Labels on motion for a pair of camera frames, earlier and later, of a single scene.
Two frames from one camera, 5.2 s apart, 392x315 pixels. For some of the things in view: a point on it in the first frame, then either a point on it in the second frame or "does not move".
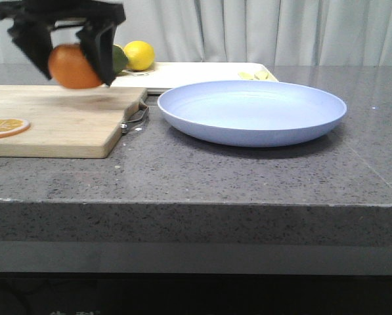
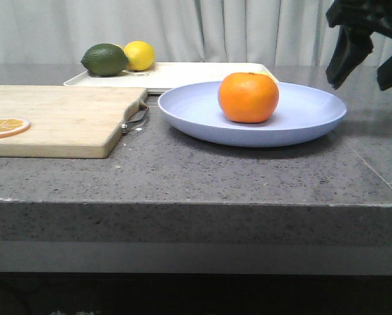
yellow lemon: [140, 56] does not move
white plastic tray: [163, 76] does not move
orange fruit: [70, 67] -> [248, 97]
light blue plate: [251, 113] does not move
